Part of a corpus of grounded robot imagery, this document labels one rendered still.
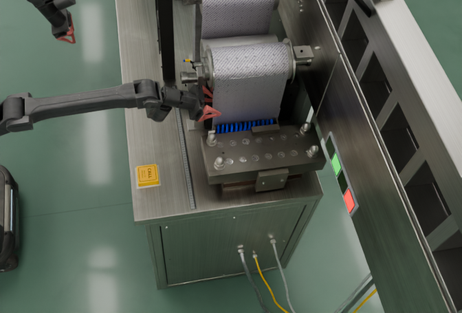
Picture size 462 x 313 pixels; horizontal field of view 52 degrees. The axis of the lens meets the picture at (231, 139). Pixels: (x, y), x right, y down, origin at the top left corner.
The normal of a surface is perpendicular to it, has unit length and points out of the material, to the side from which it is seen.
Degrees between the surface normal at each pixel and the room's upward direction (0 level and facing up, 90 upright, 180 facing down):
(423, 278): 90
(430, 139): 90
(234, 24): 92
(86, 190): 0
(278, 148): 0
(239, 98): 90
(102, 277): 0
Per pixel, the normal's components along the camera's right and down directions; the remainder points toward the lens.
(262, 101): 0.18, 0.83
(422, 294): -0.98, 0.11
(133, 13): 0.07, -0.55
